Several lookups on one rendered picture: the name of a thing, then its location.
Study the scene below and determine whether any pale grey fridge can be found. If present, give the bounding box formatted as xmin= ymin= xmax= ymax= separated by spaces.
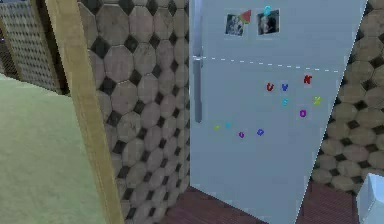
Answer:
xmin=188 ymin=0 xmax=369 ymax=224

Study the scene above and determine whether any photo with red magnet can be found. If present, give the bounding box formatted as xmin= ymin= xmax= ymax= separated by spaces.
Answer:
xmin=224 ymin=9 xmax=253 ymax=38

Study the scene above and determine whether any photo with cyan magnet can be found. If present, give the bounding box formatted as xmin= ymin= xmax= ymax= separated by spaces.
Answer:
xmin=256 ymin=5 xmax=281 ymax=37

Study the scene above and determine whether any pale blue bin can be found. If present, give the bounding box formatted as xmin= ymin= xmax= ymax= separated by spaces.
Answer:
xmin=355 ymin=172 xmax=384 ymax=224

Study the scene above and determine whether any grey lower fridge handle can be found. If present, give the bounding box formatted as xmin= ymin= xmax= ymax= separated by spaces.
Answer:
xmin=192 ymin=55 xmax=204 ymax=124

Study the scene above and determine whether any grey fridge handle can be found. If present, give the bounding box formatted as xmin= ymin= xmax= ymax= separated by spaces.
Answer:
xmin=192 ymin=55 xmax=204 ymax=124
xmin=192 ymin=0 xmax=205 ymax=58

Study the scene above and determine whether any grey upper fridge handle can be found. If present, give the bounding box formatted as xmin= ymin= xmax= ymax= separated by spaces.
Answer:
xmin=192 ymin=0 xmax=205 ymax=58

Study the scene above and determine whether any wooden door frame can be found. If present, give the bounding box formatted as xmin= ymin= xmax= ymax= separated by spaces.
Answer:
xmin=29 ymin=0 xmax=126 ymax=224

